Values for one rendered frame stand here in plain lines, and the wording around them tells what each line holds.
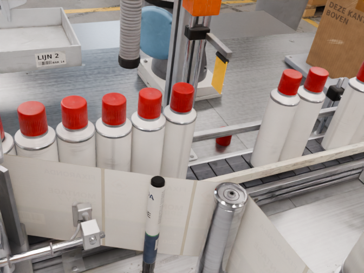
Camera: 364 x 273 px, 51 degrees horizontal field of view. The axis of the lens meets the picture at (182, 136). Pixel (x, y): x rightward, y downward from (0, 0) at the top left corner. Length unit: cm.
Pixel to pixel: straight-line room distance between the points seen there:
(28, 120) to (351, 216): 55
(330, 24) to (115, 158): 85
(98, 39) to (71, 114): 80
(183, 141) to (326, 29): 75
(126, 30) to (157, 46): 24
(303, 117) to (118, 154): 34
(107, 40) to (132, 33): 70
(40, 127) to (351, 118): 57
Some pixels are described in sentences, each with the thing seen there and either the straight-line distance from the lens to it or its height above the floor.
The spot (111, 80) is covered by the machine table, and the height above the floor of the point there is 83.
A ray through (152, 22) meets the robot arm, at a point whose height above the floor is 107.
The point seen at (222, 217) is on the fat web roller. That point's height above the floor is 105.
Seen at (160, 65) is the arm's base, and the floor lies 91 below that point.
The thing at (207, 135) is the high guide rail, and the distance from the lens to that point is 68.
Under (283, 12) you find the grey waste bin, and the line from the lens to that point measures 320.
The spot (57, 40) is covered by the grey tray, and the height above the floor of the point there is 95.
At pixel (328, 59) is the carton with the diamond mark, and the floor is 90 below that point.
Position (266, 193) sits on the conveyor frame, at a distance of 75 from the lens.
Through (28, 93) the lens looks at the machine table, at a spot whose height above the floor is 83.
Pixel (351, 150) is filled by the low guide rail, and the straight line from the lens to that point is 85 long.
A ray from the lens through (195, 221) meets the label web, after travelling 49.
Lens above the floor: 137
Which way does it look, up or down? 38 degrees down
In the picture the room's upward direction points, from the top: 9 degrees clockwise
